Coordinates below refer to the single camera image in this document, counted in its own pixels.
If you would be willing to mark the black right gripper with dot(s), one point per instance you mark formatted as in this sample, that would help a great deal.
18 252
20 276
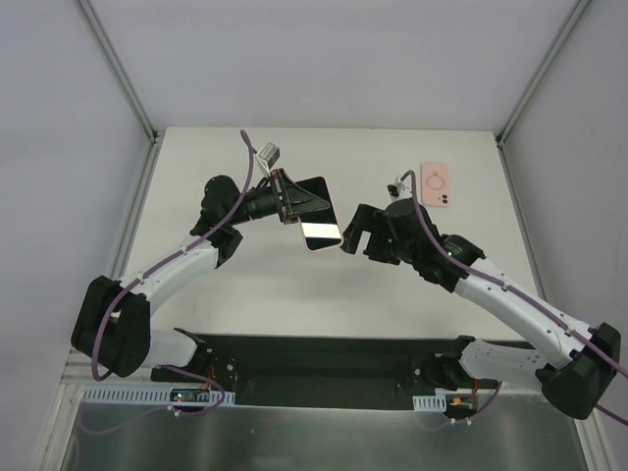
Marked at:
375 235

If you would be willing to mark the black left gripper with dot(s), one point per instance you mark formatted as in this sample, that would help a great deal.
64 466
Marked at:
283 197

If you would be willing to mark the pink silicone phone case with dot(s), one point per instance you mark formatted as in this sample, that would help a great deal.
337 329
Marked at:
321 245

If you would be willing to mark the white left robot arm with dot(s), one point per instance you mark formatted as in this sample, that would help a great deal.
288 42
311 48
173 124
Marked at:
114 326

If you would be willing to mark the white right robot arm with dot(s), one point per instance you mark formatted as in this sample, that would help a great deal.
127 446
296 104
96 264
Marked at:
570 362

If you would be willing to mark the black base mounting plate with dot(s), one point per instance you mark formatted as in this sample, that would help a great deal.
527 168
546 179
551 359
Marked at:
322 372

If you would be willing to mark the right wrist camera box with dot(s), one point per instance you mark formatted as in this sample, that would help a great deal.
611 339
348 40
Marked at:
398 191

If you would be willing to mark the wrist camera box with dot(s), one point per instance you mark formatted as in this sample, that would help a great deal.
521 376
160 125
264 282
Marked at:
398 191
267 157

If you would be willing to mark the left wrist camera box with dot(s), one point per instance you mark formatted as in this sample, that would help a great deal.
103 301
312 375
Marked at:
267 157

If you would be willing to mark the left aluminium frame post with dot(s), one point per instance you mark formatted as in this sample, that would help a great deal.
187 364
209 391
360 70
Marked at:
116 67

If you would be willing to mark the aluminium frame post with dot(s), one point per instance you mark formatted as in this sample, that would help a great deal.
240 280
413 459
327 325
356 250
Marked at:
574 17
116 67

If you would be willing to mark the right white cable duct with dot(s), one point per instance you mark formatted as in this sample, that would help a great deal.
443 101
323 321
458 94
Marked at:
430 403

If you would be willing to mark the white cable duct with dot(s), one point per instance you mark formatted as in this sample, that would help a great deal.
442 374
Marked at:
430 403
158 396

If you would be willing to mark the right aluminium frame post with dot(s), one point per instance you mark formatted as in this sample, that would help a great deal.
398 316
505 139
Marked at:
574 17

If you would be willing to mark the aluminium table edge rail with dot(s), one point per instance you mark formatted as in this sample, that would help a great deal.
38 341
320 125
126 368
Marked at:
78 370

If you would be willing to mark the left white cable duct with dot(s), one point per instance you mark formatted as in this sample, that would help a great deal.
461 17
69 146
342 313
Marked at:
158 396

